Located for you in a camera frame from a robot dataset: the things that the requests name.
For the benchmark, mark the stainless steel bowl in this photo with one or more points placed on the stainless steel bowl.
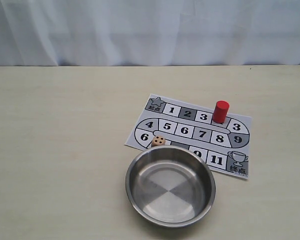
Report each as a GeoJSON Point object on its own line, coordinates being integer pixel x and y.
{"type": "Point", "coordinates": [170, 186]}

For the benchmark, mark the paper game board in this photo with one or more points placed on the paper game board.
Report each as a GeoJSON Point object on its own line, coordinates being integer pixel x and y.
{"type": "Point", "coordinates": [224, 147]}

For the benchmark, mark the red cylinder game piece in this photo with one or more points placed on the red cylinder game piece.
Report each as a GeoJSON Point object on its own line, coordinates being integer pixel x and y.
{"type": "Point", "coordinates": [220, 111]}

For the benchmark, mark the white curtain backdrop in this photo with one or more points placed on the white curtain backdrop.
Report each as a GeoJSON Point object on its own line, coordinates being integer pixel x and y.
{"type": "Point", "coordinates": [149, 32]}

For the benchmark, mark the wooden die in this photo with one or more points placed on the wooden die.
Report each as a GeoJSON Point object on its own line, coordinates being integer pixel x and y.
{"type": "Point", "coordinates": [158, 141]}

